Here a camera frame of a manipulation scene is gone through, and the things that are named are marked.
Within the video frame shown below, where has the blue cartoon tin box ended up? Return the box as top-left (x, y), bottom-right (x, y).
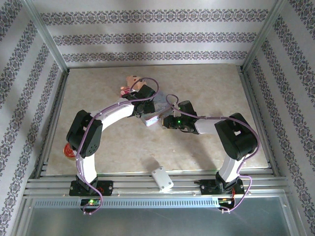
top-left (142, 91), bottom-right (173, 128)

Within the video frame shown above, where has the pink pig plush toy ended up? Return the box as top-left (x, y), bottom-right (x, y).
top-left (120, 75), bottom-right (146, 98)

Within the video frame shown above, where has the grey metal panel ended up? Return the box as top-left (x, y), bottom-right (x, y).
top-left (14, 196), bottom-right (300, 236)

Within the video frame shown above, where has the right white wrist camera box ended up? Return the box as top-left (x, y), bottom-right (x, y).
top-left (171, 103), bottom-right (182, 118)

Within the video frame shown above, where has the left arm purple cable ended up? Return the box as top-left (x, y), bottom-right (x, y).
top-left (75, 77), bottom-right (160, 216)

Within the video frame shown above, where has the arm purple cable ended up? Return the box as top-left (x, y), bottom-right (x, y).
top-left (75, 77), bottom-right (160, 216)
top-left (165, 94), bottom-right (261, 214)

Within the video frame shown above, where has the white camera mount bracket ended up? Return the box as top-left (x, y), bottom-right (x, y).
top-left (151, 166), bottom-right (174, 193)

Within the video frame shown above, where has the aluminium rail frame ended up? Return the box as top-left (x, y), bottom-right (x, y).
top-left (23, 65), bottom-right (290, 198)

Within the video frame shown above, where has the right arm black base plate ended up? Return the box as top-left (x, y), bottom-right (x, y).
top-left (200, 178), bottom-right (245, 196)

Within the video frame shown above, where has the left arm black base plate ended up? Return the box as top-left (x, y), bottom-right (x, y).
top-left (69, 180), bottom-right (114, 197)

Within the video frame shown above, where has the grey slotted cable duct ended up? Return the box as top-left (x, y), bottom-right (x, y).
top-left (32, 198), bottom-right (220, 208)

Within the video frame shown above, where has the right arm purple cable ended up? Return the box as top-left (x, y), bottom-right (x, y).
top-left (165, 94), bottom-right (261, 214)

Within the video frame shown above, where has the aluminium corner post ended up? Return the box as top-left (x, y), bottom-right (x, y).
top-left (23, 0), bottom-right (69, 73)
top-left (241, 0), bottom-right (288, 73)

